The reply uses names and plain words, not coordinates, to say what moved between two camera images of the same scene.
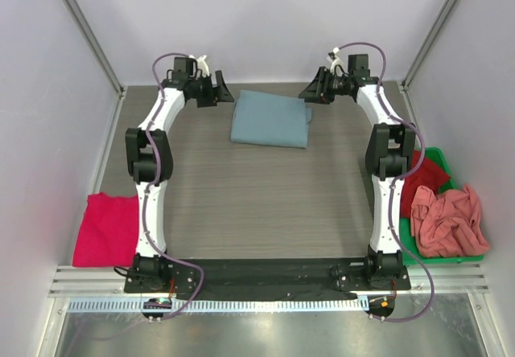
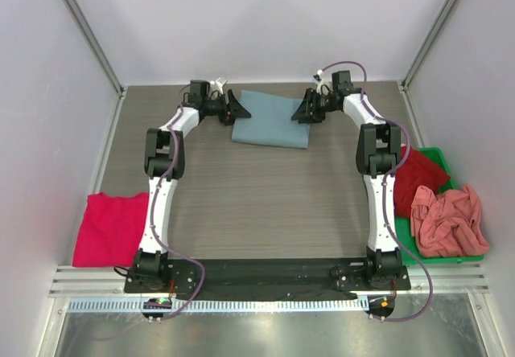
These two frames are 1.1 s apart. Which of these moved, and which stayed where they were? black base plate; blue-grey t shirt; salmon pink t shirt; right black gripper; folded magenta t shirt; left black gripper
Moved: left black gripper; right black gripper
Stayed: folded magenta t shirt; black base plate; blue-grey t shirt; salmon pink t shirt
